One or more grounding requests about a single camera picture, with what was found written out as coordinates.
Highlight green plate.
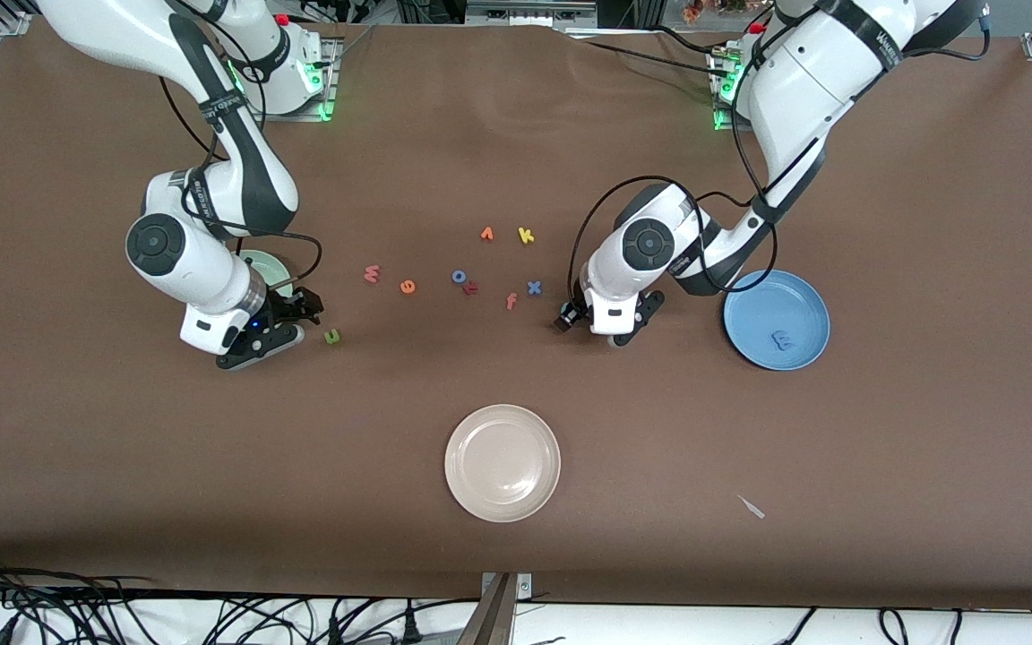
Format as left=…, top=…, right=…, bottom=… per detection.
left=234, top=249, right=295, bottom=301

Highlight beige plate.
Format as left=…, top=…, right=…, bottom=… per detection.
left=444, top=404, right=562, bottom=523

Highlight blue plate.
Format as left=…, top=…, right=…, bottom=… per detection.
left=723, top=269, right=831, bottom=372

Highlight grey metal device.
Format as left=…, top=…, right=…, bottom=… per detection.
left=467, top=0, right=598, bottom=28

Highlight long black arm cable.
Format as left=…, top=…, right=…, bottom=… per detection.
left=158, top=76, right=324, bottom=292
left=567, top=175, right=781, bottom=310

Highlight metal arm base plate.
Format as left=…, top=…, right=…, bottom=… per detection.
left=711, top=45, right=754, bottom=133
left=241, top=36, right=340, bottom=123

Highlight thin black table cable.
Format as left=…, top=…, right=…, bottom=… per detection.
left=583, top=25, right=736, bottom=80

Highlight metal table bracket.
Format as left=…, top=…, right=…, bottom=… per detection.
left=478, top=572, right=535, bottom=645

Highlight tangled black floor cables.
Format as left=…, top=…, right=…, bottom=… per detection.
left=0, top=551, right=481, bottom=645

